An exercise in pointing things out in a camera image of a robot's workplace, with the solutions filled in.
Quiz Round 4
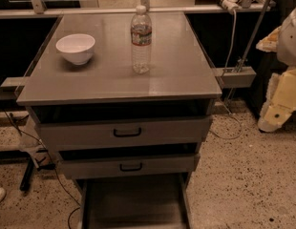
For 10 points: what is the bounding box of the clear plastic water bottle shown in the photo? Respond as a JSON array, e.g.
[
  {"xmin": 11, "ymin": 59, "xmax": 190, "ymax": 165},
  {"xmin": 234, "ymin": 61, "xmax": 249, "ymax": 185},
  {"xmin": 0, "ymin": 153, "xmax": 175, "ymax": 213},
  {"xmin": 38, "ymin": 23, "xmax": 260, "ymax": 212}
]
[{"xmin": 130, "ymin": 5, "xmax": 152, "ymax": 74}]

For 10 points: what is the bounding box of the middle grey drawer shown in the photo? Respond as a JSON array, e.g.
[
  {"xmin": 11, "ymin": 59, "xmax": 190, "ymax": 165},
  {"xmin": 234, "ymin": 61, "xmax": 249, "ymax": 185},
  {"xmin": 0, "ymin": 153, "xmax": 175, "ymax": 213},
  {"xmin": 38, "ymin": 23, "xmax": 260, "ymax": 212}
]
[{"xmin": 60, "ymin": 154, "xmax": 200, "ymax": 179}]

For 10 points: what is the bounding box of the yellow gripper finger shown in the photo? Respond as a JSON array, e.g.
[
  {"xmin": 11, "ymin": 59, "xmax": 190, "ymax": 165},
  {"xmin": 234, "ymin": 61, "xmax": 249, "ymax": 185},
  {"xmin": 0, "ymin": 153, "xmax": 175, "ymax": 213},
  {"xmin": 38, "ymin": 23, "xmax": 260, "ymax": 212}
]
[
  {"xmin": 256, "ymin": 27, "xmax": 280, "ymax": 52},
  {"xmin": 258, "ymin": 68, "xmax": 296, "ymax": 133}
]

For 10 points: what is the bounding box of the top grey drawer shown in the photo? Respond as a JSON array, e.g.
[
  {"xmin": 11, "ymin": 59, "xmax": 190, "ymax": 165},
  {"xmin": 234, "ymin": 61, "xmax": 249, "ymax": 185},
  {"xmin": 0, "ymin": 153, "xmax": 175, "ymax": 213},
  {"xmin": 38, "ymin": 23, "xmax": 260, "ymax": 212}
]
[{"xmin": 36, "ymin": 116, "xmax": 212, "ymax": 151}]

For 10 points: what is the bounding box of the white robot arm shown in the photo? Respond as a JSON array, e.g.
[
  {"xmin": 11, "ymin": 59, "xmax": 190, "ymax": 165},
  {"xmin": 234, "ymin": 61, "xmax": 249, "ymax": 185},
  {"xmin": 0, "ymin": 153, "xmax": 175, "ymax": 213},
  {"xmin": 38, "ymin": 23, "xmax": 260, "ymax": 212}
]
[{"xmin": 256, "ymin": 8, "xmax": 296, "ymax": 133}]

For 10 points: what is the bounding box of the diagonal metal rod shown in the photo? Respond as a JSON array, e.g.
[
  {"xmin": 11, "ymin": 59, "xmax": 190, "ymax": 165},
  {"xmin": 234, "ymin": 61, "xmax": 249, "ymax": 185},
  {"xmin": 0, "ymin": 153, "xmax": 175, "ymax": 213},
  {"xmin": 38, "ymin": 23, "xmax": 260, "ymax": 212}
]
[{"xmin": 234, "ymin": 0, "xmax": 271, "ymax": 73}]

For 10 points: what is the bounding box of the black floor cable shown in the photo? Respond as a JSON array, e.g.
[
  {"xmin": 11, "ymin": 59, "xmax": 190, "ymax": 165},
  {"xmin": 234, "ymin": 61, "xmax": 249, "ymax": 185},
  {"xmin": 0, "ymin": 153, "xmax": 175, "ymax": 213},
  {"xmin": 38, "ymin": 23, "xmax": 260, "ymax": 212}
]
[{"xmin": 0, "ymin": 93, "xmax": 82, "ymax": 229}]

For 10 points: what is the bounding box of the white ceramic bowl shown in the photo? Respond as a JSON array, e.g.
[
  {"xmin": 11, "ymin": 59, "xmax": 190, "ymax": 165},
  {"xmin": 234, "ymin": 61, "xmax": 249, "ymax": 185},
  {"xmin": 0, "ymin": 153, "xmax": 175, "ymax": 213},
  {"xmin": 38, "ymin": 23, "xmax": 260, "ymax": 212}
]
[{"xmin": 55, "ymin": 33, "xmax": 95, "ymax": 65}]

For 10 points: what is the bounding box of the open bottom grey drawer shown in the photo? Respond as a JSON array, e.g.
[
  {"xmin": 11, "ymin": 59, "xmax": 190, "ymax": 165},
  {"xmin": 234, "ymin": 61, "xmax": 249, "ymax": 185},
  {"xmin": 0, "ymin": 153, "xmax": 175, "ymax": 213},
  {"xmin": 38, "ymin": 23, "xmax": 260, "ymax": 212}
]
[{"xmin": 77, "ymin": 174, "xmax": 193, "ymax": 229}]

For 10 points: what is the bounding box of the black floor stand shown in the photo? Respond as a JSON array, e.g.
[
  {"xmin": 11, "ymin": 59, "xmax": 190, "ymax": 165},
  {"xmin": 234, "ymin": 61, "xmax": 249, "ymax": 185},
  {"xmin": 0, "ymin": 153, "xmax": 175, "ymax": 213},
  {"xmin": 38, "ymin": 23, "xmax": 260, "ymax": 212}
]
[{"xmin": 19, "ymin": 148, "xmax": 55, "ymax": 192}]

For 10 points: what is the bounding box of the grey drawer cabinet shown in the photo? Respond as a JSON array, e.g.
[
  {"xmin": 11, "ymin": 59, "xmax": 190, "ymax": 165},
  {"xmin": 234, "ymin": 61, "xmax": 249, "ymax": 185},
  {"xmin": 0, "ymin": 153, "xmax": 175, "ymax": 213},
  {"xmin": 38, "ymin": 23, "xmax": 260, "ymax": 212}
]
[{"xmin": 15, "ymin": 11, "xmax": 223, "ymax": 229}]

